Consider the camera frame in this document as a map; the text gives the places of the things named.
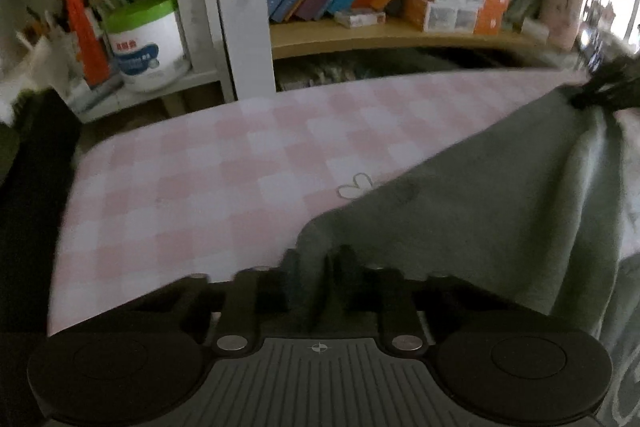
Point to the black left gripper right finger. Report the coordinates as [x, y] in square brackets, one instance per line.
[494, 358]

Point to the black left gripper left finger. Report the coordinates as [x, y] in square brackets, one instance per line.
[141, 360]

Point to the grey sweater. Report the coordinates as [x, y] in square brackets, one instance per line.
[541, 208]

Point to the white charger block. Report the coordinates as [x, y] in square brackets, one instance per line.
[535, 29]

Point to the pink paper roll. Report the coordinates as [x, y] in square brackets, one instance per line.
[563, 19]

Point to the lower orange white box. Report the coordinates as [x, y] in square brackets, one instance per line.
[436, 17]

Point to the pink cartoon desk mat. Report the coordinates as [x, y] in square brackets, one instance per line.
[229, 188]

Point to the small card box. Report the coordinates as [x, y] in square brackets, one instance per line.
[359, 18]

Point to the orange red figurine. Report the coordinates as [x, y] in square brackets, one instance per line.
[93, 58]

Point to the white green lidded jar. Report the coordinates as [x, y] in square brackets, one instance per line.
[148, 46]

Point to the white wooden bookshelf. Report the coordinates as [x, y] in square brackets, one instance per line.
[245, 46]

